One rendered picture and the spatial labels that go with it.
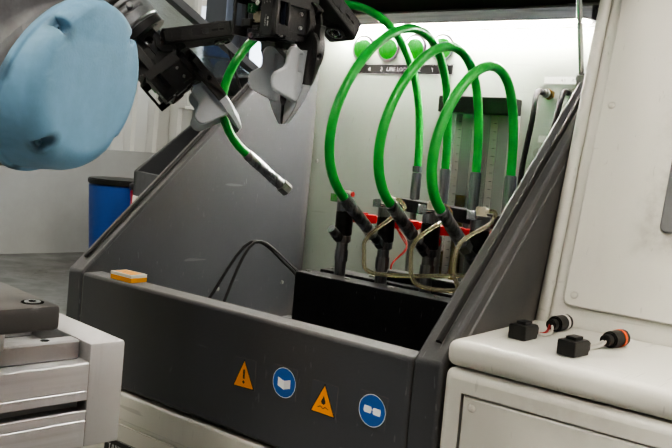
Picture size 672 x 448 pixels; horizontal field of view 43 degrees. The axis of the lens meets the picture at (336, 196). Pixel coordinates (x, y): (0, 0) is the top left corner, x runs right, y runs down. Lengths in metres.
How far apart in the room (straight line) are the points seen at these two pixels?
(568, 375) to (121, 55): 0.53
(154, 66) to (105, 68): 0.69
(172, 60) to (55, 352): 0.64
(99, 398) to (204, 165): 0.82
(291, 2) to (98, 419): 0.50
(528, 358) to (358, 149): 0.86
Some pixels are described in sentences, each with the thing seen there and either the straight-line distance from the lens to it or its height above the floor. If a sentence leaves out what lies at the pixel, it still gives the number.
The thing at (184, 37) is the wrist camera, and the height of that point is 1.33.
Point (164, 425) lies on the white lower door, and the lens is 1.27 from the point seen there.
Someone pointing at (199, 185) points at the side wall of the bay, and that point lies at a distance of 1.52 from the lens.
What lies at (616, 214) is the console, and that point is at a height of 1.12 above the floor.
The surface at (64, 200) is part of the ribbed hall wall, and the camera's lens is 8.31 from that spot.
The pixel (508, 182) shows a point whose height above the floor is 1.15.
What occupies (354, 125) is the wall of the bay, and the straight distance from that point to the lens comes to 1.68.
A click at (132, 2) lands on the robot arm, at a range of 1.32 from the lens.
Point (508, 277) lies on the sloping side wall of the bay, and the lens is 1.05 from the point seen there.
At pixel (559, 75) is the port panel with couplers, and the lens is 1.47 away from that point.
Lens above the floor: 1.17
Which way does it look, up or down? 3 degrees down
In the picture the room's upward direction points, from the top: 5 degrees clockwise
